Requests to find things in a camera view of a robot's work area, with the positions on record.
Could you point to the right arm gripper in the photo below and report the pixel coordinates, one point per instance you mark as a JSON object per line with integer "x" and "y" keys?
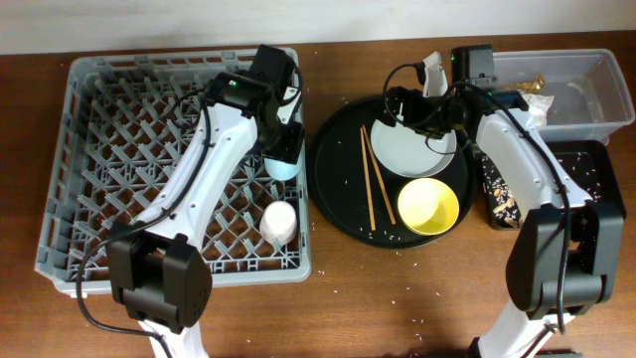
{"x": 415, "y": 98}

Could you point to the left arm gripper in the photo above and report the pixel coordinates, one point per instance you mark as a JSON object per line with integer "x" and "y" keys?
{"x": 291, "y": 147}

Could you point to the grey plate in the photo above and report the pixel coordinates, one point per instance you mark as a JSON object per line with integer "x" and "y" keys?
{"x": 408, "y": 154}

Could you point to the light blue plastic cup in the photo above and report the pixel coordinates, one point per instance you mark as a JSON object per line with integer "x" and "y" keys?
{"x": 282, "y": 171}

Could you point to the wooden chopstick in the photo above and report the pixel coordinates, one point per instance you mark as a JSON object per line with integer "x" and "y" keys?
{"x": 379, "y": 175}
{"x": 367, "y": 179}

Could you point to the yellow bowl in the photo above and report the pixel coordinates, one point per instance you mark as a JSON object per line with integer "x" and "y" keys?
{"x": 428, "y": 206}

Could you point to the white tissue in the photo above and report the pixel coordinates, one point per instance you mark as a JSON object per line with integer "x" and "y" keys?
{"x": 539, "y": 106}

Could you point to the gold foil wrapper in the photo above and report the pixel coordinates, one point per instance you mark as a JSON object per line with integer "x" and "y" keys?
{"x": 534, "y": 87}

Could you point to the pink plastic cup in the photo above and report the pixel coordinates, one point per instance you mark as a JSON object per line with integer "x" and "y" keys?
{"x": 278, "y": 223}

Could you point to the food scraps with rice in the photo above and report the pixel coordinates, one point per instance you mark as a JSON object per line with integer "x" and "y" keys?
{"x": 502, "y": 208}

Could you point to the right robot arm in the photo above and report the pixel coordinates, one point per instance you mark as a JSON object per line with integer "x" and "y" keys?
{"x": 564, "y": 260}

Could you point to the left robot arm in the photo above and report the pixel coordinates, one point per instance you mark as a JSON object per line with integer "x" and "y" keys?
{"x": 156, "y": 269}

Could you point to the grey dishwasher rack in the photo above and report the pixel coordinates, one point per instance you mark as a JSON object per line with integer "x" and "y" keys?
{"x": 127, "y": 120}

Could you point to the round black tray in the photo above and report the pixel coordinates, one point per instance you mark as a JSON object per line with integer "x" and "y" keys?
{"x": 337, "y": 182}

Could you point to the clear plastic bin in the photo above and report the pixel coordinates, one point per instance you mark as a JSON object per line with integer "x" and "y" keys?
{"x": 591, "y": 96}

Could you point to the black rectangular bin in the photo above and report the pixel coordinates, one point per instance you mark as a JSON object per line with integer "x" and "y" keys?
{"x": 588, "y": 164}

